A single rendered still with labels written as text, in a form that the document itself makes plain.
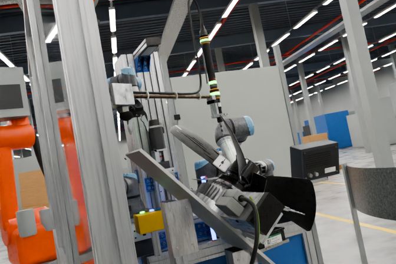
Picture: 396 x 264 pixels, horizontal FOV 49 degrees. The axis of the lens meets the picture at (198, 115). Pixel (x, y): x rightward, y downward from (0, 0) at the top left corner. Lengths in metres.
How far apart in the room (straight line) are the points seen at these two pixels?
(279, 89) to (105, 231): 3.82
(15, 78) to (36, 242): 1.99
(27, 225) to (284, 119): 3.17
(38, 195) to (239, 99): 6.65
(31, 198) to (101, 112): 9.48
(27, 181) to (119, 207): 9.50
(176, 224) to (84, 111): 1.22
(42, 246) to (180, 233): 4.09
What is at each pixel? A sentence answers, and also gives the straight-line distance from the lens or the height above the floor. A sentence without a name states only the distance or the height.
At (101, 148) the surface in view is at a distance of 0.49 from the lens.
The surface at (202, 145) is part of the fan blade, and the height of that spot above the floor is 1.34.
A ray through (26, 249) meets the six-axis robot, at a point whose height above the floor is 0.59.
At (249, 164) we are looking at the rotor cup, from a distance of 1.81.
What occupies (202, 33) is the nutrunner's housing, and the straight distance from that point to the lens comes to 1.99.
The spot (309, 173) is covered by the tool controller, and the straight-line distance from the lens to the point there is 2.52.
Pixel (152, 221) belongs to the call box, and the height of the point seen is 1.03.
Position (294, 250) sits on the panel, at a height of 0.70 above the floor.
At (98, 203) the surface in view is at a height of 1.28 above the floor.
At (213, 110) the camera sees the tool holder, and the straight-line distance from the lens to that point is 1.91.
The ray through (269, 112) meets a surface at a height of 1.56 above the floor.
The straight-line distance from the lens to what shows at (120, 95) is 1.42.
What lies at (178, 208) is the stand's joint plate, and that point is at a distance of 1.66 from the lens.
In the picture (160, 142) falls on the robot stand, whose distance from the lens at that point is 2.75.
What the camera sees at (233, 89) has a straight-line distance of 4.01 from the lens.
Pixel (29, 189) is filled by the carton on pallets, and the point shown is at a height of 1.22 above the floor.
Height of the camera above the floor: 1.31
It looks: 5 degrees up
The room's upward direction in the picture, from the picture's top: 11 degrees counter-clockwise
